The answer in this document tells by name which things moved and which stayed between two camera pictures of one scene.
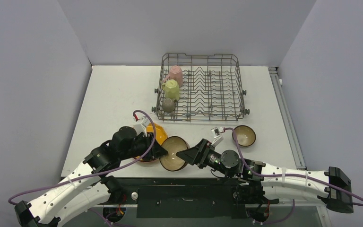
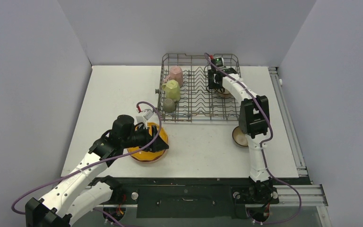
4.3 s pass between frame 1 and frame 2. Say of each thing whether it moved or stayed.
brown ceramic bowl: moved
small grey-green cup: stayed
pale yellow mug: stayed
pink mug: stayed
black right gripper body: moved
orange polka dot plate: stayed
